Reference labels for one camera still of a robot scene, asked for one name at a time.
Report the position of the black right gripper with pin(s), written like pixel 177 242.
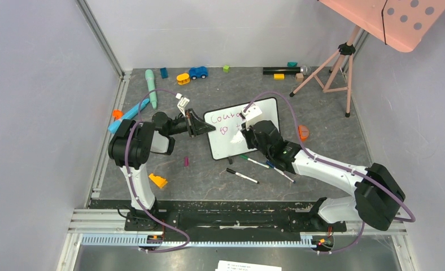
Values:
pixel 249 138

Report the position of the white printed paper sheet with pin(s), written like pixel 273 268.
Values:
pixel 237 266

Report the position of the small orange toy piece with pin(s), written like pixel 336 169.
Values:
pixel 117 114

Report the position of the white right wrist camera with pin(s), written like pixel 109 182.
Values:
pixel 251 115

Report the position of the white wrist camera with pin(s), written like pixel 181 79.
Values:
pixel 251 115
pixel 182 103

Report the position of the orange semicircle toy piece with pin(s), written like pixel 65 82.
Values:
pixel 303 133

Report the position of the blue whiteboard marker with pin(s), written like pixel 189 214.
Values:
pixel 279 171

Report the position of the yellow orange oval toy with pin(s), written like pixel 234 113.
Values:
pixel 183 78

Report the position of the blue toy car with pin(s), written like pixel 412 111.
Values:
pixel 198 72

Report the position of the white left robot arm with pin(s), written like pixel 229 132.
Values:
pixel 131 147

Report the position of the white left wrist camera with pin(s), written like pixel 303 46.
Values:
pixel 182 103

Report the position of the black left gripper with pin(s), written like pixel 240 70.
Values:
pixel 195 125

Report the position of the beige wooden cube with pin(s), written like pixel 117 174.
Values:
pixel 299 77

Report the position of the orange wedge block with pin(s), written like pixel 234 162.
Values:
pixel 159 181

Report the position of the yellow rectangular block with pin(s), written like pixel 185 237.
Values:
pixel 279 76

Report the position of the blue toy crayon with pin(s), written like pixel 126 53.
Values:
pixel 113 127

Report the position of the mint green toy crayon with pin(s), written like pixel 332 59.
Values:
pixel 150 79

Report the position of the green whiteboard marker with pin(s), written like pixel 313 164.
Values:
pixel 254 161

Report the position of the white whiteboard black frame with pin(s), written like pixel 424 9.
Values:
pixel 228 120

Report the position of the black whiteboard marker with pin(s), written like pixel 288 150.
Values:
pixel 231 171

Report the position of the black cylinder tube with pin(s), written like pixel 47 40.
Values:
pixel 282 70

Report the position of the pink music stand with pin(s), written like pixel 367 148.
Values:
pixel 398 24

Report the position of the dark blue block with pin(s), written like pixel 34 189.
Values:
pixel 164 73

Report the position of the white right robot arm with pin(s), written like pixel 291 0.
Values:
pixel 374 197

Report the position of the white slotted cable duct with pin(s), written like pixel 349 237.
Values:
pixel 143 240

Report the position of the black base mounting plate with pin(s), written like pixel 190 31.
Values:
pixel 231 221

